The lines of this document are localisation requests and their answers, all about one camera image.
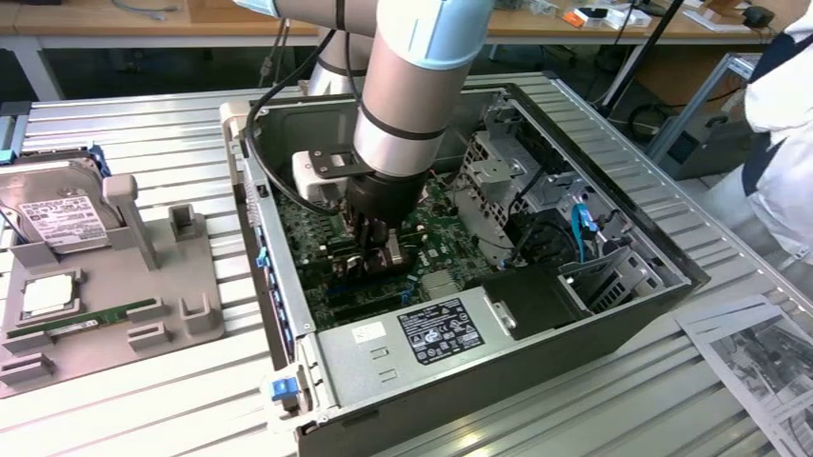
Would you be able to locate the long black expansion slot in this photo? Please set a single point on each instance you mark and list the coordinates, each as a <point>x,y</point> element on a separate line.
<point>369,308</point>

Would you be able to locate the aluminium profile frame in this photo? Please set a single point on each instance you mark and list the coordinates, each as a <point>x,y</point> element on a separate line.
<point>697,95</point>

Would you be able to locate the black power adapter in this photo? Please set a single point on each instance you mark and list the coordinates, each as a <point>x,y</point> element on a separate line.
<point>757,15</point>

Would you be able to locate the person in white coat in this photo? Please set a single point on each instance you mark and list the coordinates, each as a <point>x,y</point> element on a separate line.
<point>781,95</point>

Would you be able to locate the silver CPU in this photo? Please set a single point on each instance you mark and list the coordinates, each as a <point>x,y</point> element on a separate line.
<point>47,295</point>

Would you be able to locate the green RAM stick with label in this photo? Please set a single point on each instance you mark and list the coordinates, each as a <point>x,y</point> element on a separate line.
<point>83,318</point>

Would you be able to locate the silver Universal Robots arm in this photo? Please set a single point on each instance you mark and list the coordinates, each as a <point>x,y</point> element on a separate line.
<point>406,95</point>

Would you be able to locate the aluminium bracket with blue clip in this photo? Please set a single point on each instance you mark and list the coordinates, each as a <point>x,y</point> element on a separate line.
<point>16,128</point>

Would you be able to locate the hard disk with white label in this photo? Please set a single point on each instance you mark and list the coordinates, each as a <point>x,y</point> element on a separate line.
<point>63,219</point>

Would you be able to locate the black tripod pole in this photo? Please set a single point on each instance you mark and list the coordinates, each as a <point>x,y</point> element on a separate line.
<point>643,52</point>

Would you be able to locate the green motherboard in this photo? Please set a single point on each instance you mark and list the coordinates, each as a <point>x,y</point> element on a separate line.
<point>457,238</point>

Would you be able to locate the black graphics card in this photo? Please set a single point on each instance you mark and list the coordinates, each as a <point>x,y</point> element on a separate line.
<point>388,280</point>

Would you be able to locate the metal disk bay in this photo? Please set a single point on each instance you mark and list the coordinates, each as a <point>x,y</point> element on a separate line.
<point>492,171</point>

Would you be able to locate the wooden desk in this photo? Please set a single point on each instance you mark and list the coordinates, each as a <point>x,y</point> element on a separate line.
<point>528,27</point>

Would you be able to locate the silver power supply with label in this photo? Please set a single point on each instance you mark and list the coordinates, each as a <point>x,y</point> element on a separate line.
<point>369,357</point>

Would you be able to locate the printed paper sheet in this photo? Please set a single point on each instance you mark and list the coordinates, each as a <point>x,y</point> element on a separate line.
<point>743,352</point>

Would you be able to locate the white box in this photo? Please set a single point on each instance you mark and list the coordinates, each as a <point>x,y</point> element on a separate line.
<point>625,19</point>

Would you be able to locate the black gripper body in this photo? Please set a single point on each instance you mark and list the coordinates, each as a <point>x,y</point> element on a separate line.
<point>385,197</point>

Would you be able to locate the open black PC case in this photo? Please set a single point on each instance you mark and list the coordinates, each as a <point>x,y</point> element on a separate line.
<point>477,409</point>

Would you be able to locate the grey box device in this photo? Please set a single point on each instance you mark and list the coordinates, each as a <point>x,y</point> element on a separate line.
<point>705,147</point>

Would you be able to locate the grey parts rack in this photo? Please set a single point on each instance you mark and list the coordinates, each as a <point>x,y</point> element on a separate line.
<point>109,295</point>

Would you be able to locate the silver chipset heat sink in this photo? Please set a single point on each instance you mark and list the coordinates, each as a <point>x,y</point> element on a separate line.
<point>440,285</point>

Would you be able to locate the blue case latch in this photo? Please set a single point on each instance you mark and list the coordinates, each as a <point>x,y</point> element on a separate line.
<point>281,389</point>

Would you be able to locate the orange box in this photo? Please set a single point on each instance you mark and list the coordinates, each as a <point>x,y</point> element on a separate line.
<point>573,18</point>

